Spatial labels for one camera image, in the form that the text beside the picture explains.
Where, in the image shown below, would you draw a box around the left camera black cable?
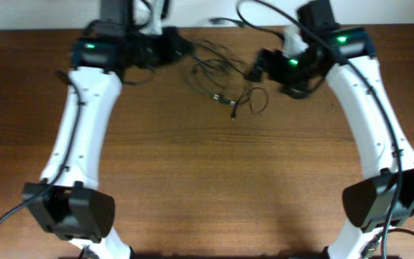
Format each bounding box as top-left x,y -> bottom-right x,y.
0,70 -> 86,259

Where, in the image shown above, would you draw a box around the black usb cables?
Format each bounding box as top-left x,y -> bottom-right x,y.
181,17 -> 270,121

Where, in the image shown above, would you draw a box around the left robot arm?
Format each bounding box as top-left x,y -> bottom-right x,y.
22,1 -> 193,258

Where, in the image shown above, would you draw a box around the right camera black cable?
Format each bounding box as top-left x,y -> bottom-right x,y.
235,0 -> 414,259

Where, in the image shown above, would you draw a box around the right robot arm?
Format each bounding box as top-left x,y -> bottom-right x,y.
245,1 -> 414,259

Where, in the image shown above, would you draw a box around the camera black cable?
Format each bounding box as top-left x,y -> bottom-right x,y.
0,70 -> 86,259
235,0 -> 414,259

